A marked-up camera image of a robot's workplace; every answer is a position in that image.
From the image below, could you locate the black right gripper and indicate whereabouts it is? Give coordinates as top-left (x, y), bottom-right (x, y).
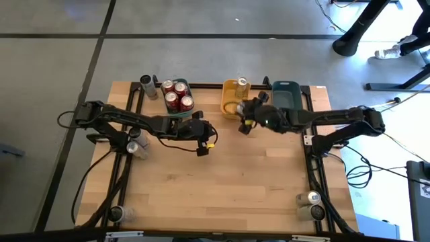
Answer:
top-left (238, 90), bottom-right (293, 136)

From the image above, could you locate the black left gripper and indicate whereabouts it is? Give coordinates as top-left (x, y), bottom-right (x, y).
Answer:
top-left (173, 110), bottom-right (216, 157)

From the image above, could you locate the yellow plastic bin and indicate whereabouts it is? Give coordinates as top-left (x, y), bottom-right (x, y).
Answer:
top-left (220, 79), bottom-right (251, 120)

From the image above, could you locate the red Coca-Cola can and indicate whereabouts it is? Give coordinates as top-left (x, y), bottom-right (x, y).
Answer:
top-left (164, 91), bottom-right (180, 114)
top-left (173, 81), bottom-right (188, 98)
top-left (161, 79), bottom-right (175, 95)
top-left (179, 95), bottom-right (195, 114)

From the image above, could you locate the dark teal plastic bin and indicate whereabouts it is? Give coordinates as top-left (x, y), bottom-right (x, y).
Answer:
top-left (271, 80), bottom-right (304, 112)

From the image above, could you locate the black desk foot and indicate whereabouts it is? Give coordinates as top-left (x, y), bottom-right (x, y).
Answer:
top-left (365, 63), bottom-right (430, 91)

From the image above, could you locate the person's shoe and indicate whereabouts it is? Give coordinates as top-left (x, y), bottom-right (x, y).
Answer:
top-left (374, 44), bottom-right (402, 61)
top-left (398, 33), bottom-right (419, 46)

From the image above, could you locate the blue-grey box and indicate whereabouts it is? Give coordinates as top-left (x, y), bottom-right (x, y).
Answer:
top-left (355, 213), bottom-right (400, 241)

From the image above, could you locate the person's leg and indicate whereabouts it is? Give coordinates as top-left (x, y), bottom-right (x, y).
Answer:
top-left (399, 0), bottom-right (430, 56)

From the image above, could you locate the dark grey case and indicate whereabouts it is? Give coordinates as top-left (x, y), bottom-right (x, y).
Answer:
top-left (406, 160), bottom-right (430, 242)

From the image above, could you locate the grey floor object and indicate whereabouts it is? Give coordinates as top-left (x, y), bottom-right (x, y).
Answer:
top-left (0, 143), bottom-right (26, 159)

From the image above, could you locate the black cable conduit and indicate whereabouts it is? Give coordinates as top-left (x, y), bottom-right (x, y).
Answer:
top-left (310, 177), bottom-right (362, 235)
top-left (80, 157), bottom-right (130, 231)

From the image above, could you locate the silver metal bracket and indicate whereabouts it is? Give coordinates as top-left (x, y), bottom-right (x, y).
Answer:
top-left (291, 235), bottom-right (332, 242)
top-left (105, 231), bottom-right (144, 239)

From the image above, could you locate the coiled black cable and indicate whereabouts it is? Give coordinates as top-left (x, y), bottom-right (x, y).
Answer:
top-left (345, 156), bottom-right (374, 190)

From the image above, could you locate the thin black cable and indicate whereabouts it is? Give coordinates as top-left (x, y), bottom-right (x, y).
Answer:
top-left (70, 147), bottom-right (114, 225)

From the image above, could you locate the pale yellow cable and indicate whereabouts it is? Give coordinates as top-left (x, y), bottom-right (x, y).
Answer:
top-left (379, 83), bottom-right (430, 112)

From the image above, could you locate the black camera rig bar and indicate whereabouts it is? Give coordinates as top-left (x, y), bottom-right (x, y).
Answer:
top-left (0, 228), bottom-right (430, 242)

